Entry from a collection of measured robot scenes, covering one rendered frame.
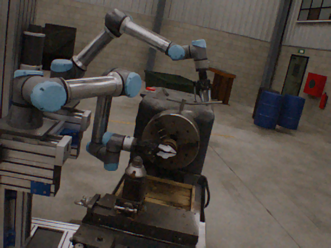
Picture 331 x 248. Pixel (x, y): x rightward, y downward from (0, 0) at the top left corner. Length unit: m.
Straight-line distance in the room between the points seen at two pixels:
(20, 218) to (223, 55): 11.29
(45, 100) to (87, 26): 10.48
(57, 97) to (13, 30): 0.44
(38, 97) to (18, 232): 0.95
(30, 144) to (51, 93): 0.27
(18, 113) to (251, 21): 12.02
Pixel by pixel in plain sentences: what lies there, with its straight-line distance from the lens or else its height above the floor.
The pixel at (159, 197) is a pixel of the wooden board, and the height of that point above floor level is 0.88.
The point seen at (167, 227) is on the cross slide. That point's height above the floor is 0.97.
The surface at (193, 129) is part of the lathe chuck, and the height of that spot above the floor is 1.18.
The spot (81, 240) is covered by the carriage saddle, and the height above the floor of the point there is 0.90.
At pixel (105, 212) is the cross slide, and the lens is 1.19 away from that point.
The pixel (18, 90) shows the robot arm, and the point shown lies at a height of 1.32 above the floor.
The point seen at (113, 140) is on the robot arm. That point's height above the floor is 1.09.
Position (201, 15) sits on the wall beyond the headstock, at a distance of 12.21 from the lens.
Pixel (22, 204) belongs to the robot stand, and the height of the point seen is 0.65.
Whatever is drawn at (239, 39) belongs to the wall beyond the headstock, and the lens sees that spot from 12.70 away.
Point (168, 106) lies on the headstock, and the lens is 1.81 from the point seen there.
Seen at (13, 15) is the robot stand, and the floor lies 1.60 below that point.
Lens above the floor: 1.60
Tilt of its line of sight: 15 degrees down
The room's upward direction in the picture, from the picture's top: 11 degrees clockwise
